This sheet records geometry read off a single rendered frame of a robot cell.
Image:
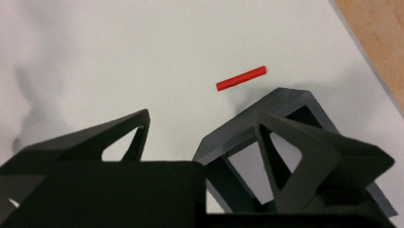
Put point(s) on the dark grey open box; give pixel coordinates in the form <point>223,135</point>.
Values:
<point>224,183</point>

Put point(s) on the red cylindrical peg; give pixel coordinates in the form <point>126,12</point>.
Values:
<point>241,78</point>

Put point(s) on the grey square plate with hole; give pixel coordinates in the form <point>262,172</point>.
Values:
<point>247,161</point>

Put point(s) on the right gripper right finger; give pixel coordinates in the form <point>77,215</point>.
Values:
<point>329,161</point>

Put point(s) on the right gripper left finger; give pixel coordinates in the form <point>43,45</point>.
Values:
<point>91,142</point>

